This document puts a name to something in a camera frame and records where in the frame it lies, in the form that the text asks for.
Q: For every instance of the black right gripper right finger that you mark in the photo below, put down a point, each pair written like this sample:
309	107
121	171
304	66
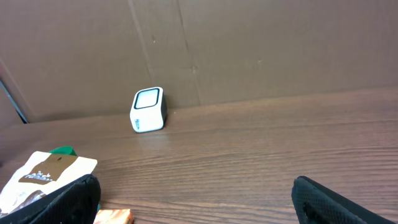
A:
316	204

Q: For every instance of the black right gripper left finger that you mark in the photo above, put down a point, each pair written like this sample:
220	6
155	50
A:
76	202

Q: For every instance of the orange tissue packet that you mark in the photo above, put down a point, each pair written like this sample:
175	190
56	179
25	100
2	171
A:
114	216

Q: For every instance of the brown white snack bag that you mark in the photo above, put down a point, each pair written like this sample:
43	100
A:
41	175

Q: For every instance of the green lid jar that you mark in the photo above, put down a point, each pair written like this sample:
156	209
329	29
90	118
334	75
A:
64	150

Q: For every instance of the white barcode scanner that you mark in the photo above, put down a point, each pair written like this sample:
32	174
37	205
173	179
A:
149	110

